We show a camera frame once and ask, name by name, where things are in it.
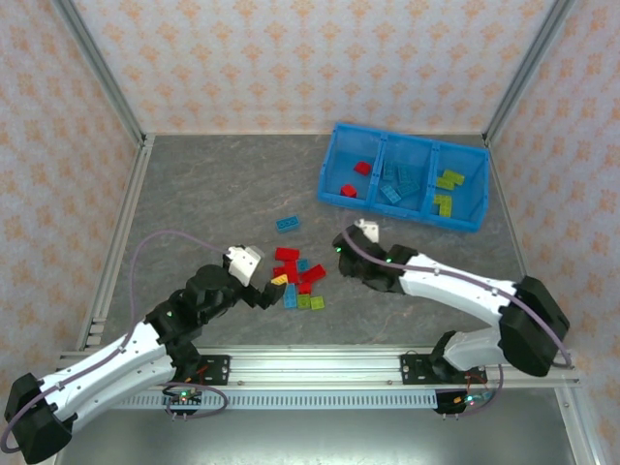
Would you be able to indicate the blue three-compartment bin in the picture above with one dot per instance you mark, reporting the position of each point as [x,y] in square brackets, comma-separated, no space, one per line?
[353,150]

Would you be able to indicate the small square blue lego brick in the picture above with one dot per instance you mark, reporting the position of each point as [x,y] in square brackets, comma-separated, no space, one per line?
[303,264]

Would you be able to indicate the brushed metal panel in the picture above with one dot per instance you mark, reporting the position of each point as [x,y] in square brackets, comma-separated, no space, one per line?
[315,436]

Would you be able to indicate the aluminium frame post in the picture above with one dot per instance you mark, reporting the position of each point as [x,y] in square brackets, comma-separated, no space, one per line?
[531,68]
[99,68]

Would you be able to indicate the small square green lego brick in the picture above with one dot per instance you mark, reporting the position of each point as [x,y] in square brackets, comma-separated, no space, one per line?
[318,302]
[303,301]

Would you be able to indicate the aluminium table side rail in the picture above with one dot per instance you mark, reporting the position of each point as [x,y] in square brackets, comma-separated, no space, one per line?
[508,208]
[117,242]

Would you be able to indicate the long aluminium mounting rail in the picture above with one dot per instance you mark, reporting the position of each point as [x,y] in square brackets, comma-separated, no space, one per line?
[315,368]

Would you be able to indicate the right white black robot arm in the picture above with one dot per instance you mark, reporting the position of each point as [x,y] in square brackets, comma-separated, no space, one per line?
[460,290]

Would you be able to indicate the aluminium frame leg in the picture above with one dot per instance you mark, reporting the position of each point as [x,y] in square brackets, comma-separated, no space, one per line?
[579,426]

